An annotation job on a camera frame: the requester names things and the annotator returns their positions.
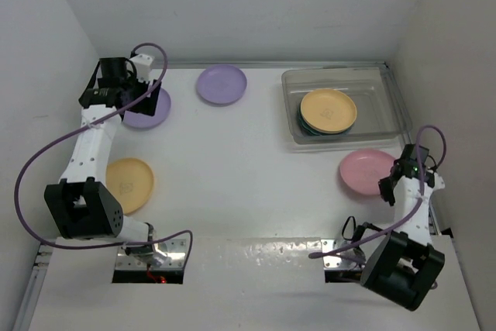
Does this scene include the pink plate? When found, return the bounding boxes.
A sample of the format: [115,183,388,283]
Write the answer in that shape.
[339,149,395,196]

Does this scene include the orange plate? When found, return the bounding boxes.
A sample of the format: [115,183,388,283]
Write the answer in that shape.
[105,157,155,215]
[299,88,357,133]

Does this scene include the purple plate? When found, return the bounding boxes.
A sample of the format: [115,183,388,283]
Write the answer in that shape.
[196,64,247,105]
[122,88,171,129]

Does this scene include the teal scalloped plate back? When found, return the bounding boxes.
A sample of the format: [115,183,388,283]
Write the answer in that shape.
[296,109,353,136]

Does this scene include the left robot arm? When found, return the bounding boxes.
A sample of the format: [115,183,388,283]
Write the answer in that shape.
[44,53,160,244]

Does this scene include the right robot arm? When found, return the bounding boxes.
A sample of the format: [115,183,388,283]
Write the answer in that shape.
[360,144,445,312]

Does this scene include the clear plastic bin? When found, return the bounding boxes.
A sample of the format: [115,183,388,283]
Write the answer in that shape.
[281,65,412,151]

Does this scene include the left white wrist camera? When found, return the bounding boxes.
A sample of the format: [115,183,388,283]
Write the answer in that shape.
[130,53,155,82]

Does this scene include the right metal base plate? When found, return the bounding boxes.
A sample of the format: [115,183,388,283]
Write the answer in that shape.
[321,239,367,271]

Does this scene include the metal base plate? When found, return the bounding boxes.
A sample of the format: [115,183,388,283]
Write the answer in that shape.
[115,239,188,271]
[321,239,367,271]

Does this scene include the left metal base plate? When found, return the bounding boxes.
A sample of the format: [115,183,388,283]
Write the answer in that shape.
[115,239,188,271]

